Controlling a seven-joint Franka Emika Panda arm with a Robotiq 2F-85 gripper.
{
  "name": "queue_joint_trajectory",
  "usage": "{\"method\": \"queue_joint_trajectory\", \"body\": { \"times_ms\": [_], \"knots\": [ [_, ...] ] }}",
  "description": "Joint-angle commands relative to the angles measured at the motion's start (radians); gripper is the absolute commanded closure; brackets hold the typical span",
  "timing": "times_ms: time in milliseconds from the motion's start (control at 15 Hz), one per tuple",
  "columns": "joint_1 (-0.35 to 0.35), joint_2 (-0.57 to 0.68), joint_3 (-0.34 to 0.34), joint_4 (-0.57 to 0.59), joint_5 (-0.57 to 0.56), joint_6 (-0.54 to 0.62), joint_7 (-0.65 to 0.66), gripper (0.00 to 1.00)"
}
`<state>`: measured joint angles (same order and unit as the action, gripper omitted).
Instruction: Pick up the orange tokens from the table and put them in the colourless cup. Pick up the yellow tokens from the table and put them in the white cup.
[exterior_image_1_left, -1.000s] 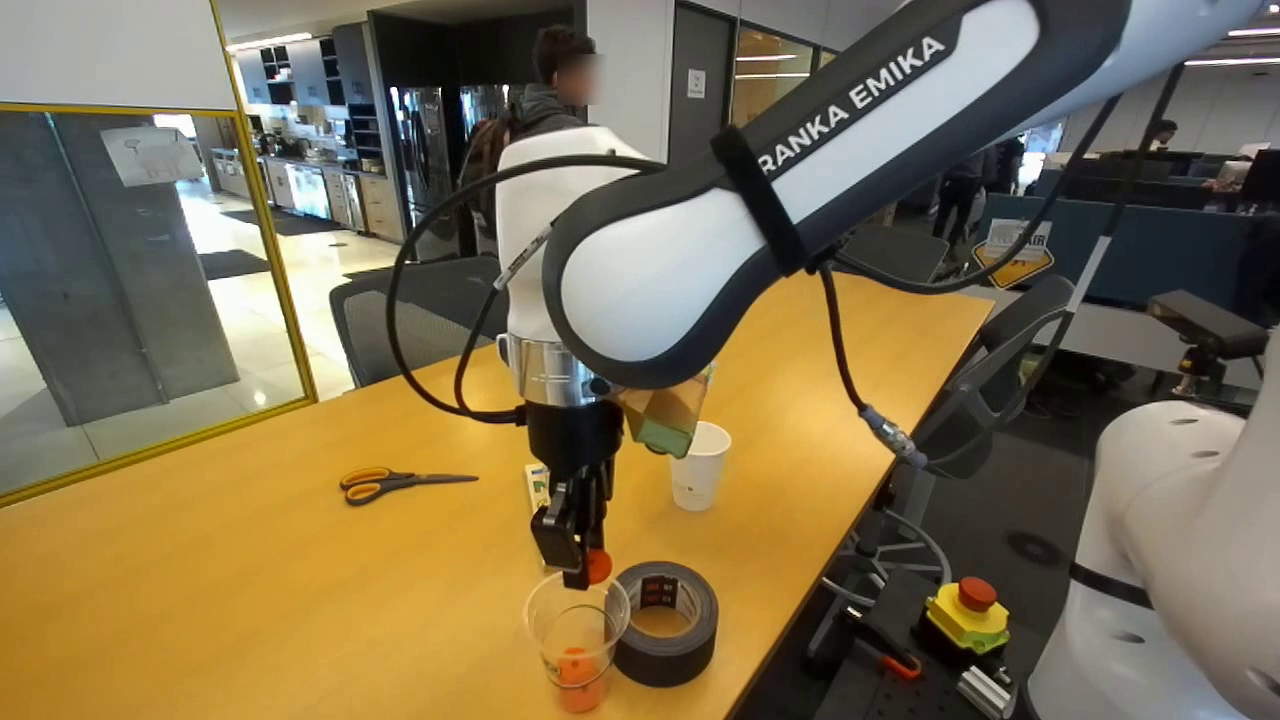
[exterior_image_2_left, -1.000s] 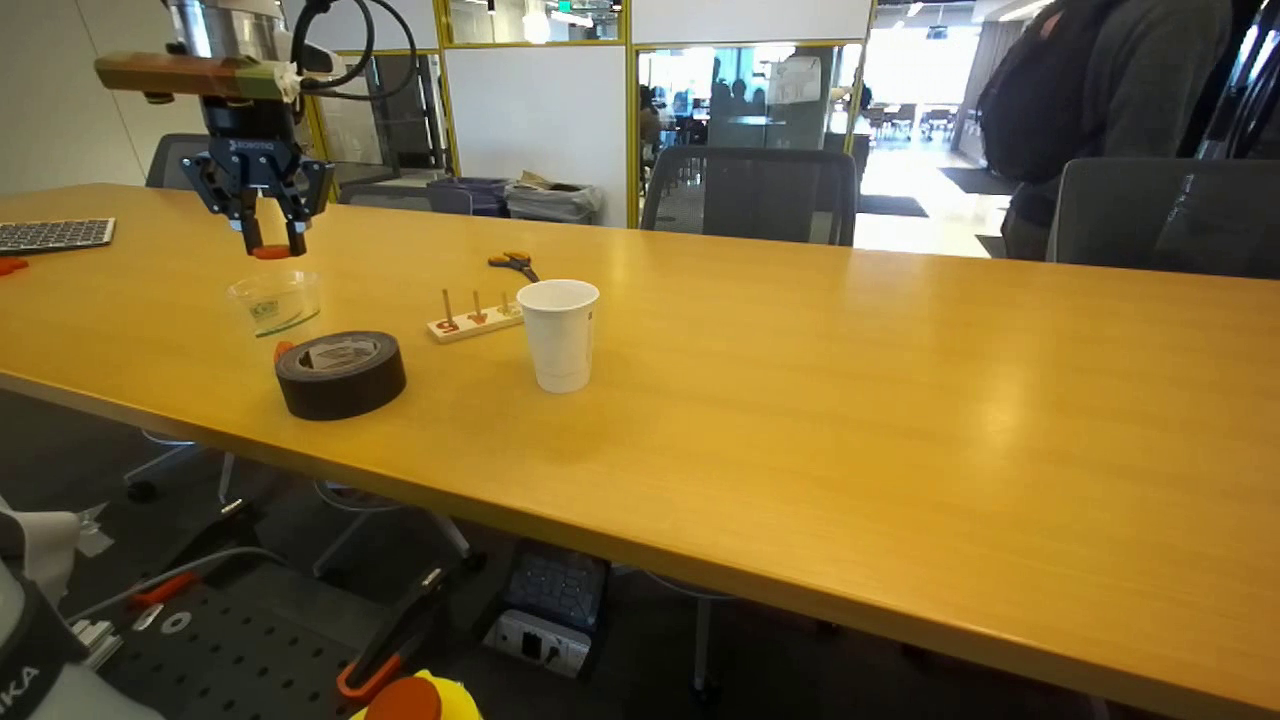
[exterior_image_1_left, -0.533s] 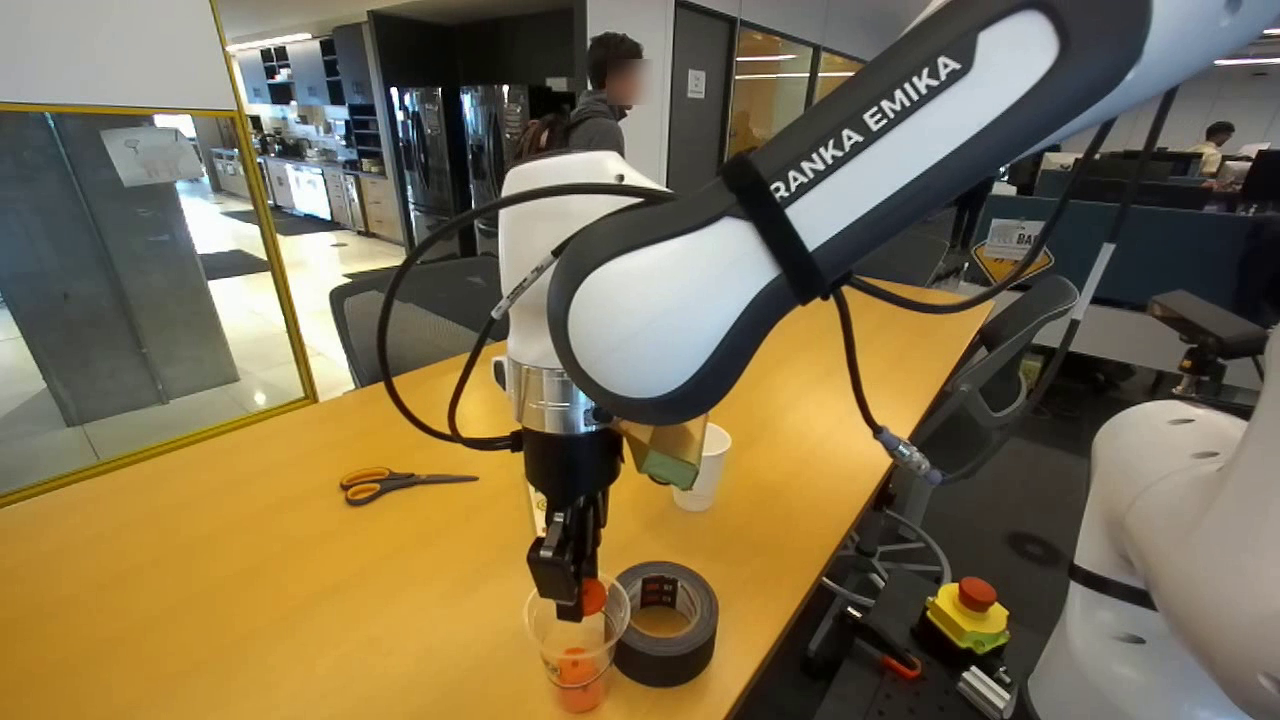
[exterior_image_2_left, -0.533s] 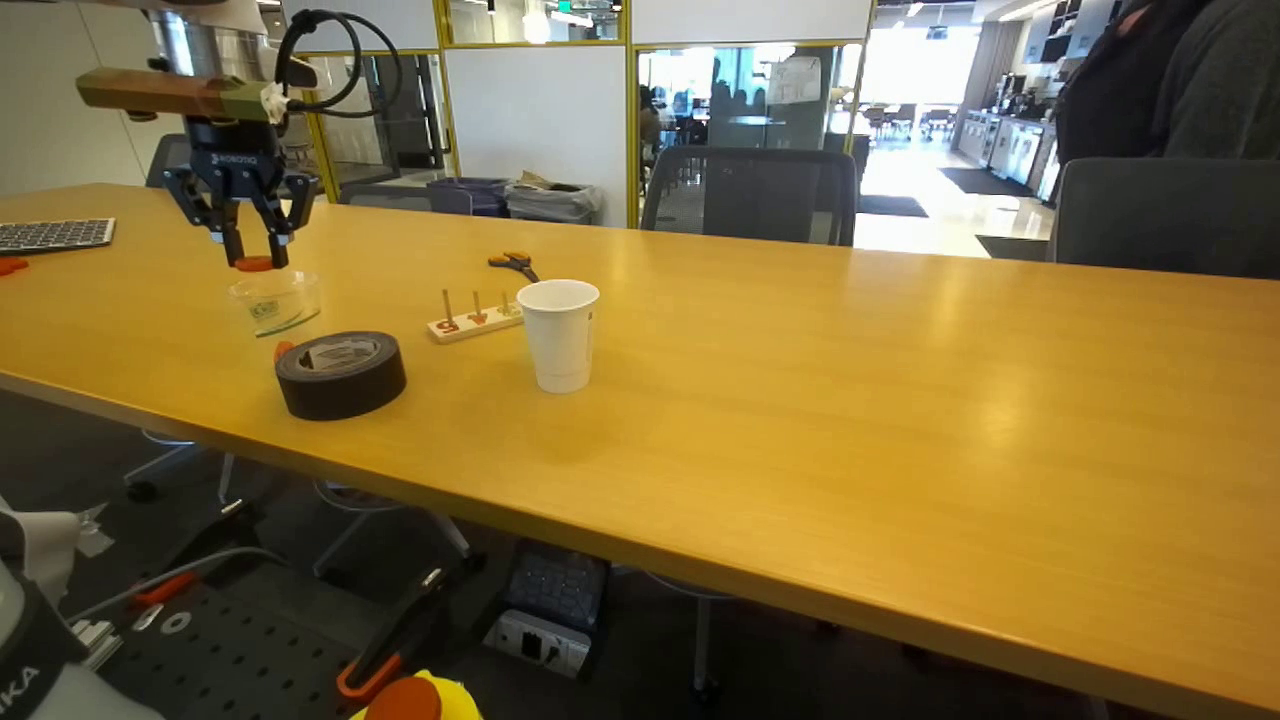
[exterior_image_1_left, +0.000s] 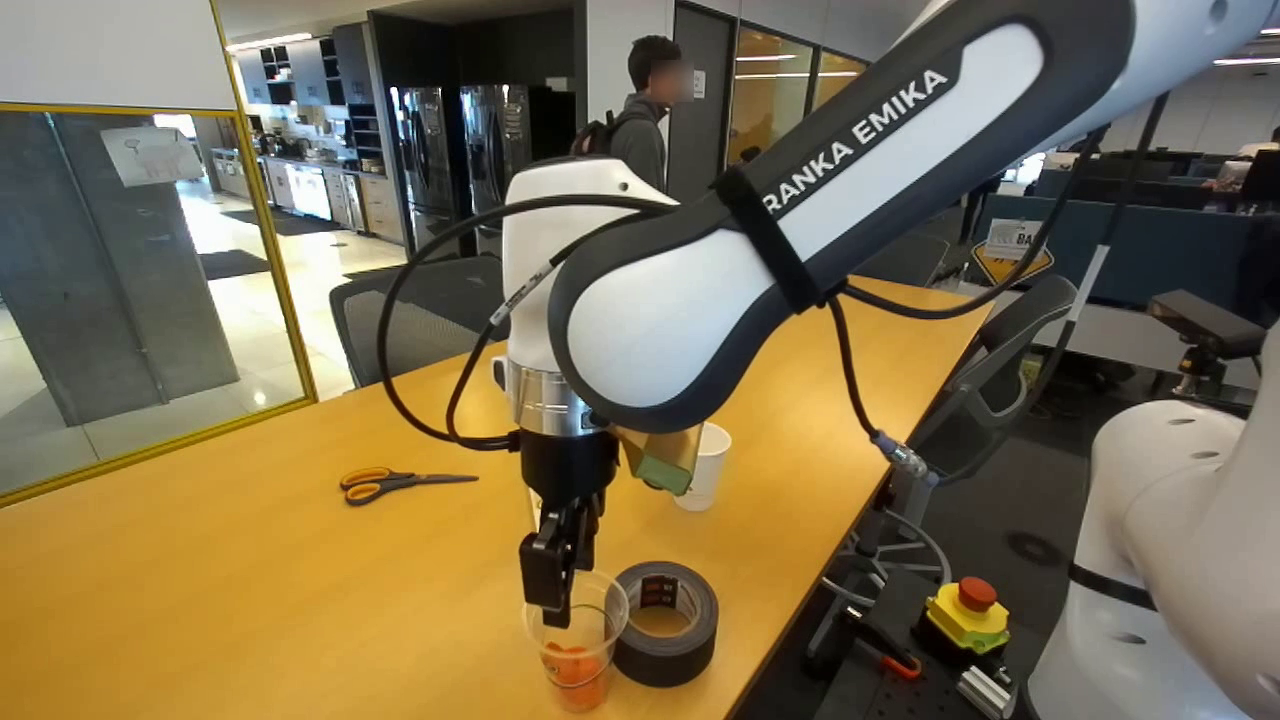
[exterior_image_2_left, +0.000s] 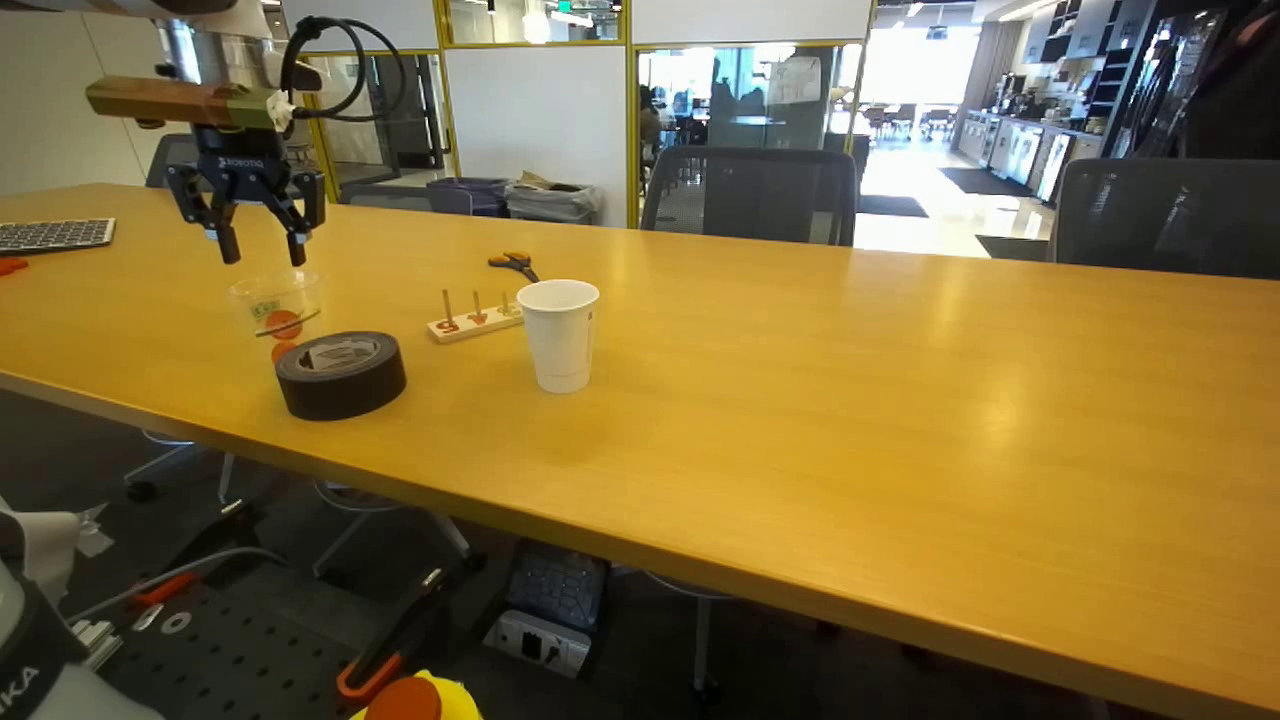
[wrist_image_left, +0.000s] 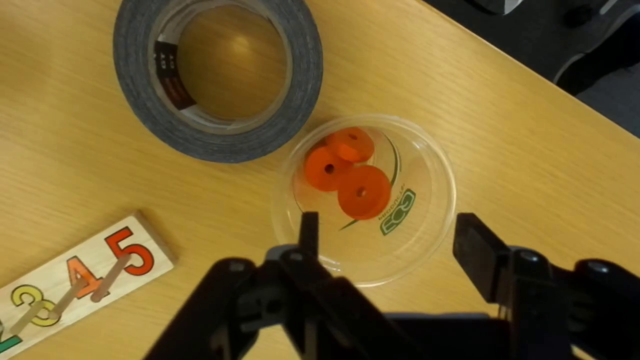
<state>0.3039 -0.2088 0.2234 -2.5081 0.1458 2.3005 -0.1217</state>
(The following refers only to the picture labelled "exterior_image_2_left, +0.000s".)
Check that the yellow red emergency stop button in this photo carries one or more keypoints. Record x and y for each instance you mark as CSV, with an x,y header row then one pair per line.
x,y
426,696

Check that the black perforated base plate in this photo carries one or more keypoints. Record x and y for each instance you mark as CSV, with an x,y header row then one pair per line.
x,y
226,663

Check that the white paper cup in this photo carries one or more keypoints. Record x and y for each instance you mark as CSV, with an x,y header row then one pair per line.
x,y
556,339

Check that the black tape roll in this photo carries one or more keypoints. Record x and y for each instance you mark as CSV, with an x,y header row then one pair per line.
x,y
341,383

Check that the grey power supply box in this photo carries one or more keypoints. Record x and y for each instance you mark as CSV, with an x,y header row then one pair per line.
x,y
546,617

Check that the black glass door fridge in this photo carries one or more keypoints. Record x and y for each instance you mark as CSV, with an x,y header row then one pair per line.
x,y
1152,82

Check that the white kitchen counter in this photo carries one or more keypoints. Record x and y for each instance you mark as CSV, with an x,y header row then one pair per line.
x,y
1005,157

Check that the wooden number peg board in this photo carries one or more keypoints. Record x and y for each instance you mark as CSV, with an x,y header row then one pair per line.
x,y
469,320

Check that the yellow framed glass partition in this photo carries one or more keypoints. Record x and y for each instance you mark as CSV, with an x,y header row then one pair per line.
x,y
572,133

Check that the clear plastic cup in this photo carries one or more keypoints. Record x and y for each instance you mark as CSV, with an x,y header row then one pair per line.
x,y
266,300

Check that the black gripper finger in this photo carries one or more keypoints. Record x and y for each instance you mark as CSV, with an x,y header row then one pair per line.
x,y
204,215
296,222

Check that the grey computer keyboard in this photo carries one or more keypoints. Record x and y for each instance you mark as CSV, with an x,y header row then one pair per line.
x,y
55,239

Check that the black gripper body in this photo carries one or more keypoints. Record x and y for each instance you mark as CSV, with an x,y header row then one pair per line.
x,y
244,157

